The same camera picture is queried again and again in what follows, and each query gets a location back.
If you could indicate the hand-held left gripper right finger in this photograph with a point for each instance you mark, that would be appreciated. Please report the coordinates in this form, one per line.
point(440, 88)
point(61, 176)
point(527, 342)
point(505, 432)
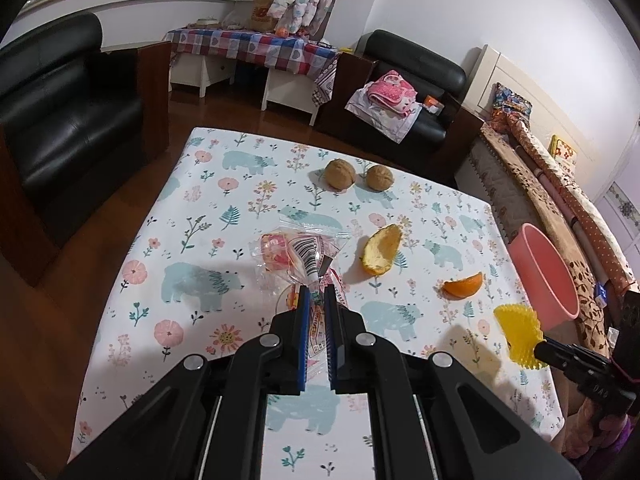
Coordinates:
point(330, 360)

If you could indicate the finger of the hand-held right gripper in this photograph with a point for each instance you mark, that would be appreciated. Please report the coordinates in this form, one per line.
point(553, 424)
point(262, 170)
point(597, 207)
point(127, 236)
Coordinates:
point(575, 362)

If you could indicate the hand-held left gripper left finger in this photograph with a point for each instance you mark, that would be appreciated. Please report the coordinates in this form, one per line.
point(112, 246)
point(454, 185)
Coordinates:
point(301, 350)

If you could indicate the red printed clear wrapper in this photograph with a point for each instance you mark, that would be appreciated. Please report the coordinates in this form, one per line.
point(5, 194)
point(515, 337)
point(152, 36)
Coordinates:
point(316, 325)

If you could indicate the yellow foam fruit net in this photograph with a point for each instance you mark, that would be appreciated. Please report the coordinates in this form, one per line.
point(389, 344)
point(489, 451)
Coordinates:
point(517, 335)

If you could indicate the zebra striped wrapper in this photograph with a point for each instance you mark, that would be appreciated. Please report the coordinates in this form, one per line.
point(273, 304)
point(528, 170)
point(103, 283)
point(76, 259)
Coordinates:
point(307, 252)

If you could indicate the pink plastic bucket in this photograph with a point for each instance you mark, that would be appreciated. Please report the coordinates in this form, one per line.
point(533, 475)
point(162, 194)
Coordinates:
point(540, 270)

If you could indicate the person's right hand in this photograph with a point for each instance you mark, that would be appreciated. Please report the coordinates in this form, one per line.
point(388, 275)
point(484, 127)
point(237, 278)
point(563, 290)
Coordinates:
point(611, 432)

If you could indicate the blue white small packet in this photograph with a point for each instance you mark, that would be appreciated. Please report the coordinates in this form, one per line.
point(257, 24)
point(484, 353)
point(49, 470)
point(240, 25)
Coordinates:
point(601, 294)

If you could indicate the clear pink candy wrapper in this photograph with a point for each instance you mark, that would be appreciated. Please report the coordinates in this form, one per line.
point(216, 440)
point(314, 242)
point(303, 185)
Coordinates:
point(275, 255)

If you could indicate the orange peel piece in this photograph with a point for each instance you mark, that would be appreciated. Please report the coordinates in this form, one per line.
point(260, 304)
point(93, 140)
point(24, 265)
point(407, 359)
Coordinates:
point(380, 255)

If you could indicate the orange polka dot quilt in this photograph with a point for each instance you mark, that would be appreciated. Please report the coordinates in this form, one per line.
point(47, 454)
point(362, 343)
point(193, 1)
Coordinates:
point(590, 220)

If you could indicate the lilac wardrobe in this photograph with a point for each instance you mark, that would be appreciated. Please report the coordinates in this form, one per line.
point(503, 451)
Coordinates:
point(622, 210)

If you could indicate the orange wedge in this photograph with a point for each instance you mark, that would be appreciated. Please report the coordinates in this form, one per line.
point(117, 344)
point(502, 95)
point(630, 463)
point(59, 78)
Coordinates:
point(465, 287)

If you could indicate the floral bear print tablecloth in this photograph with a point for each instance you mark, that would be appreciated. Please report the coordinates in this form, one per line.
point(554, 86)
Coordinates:
point(210, 240)

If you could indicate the brown floral rolled blanket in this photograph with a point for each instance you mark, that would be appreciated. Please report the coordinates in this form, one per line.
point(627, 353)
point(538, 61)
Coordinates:
point(550, 220)

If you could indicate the large walnut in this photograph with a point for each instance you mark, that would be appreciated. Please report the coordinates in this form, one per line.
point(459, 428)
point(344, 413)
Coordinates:
point(340, 174)

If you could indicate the small walnut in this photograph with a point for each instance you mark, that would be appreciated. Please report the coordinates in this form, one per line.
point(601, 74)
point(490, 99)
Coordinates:
point(380, 177)

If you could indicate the brown quilted mattress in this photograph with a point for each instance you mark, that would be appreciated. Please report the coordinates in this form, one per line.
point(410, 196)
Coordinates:
point(490, 180)

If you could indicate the pink folded clothes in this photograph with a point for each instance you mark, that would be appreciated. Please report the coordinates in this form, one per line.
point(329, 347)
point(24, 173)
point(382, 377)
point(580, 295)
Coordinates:
point(395, 127)
point(392, 92)

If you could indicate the white bed headboard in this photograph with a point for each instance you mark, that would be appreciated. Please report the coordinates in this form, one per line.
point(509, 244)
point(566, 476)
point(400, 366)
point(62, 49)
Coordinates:
point(550, 105)

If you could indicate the white desk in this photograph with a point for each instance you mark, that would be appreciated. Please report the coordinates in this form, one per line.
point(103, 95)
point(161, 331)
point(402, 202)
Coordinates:
point(285, 90)

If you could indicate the colourful patterned pillow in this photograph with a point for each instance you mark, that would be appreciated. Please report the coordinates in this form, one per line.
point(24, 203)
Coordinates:
point(510, 102)

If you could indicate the small orange white box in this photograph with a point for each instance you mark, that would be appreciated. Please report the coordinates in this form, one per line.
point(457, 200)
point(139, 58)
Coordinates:
point(433, 106)

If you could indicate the checkered tablecloth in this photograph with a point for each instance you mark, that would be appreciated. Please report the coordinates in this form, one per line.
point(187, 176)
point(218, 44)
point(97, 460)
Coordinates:
point(250, 45)

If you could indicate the black leather armchair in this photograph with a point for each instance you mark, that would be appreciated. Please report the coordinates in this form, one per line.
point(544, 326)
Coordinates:
point(415, 60)

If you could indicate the small orange fruit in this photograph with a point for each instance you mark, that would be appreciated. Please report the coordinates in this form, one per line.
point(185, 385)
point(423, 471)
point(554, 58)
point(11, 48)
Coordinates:
point(281, 31)

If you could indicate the woven basket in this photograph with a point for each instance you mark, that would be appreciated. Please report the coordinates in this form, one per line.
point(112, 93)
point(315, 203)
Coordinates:
point(261, 10)

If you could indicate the black leather sofa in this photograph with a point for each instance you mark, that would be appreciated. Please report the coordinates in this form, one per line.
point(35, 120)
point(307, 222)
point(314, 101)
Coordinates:
point(65, 100)

